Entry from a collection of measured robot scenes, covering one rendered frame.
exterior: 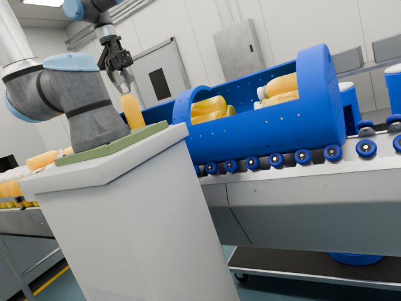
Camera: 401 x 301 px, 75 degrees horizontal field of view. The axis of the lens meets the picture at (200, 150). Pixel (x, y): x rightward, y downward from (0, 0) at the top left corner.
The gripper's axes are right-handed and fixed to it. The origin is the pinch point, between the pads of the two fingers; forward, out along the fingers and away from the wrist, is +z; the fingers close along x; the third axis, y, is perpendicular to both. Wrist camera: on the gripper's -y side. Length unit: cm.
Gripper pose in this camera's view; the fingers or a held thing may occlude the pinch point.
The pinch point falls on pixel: (123, 89)
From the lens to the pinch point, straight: 117.8
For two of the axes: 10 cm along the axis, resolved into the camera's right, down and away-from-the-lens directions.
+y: 8.2, -1.4, -5.6
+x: 4.8, -3.5, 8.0
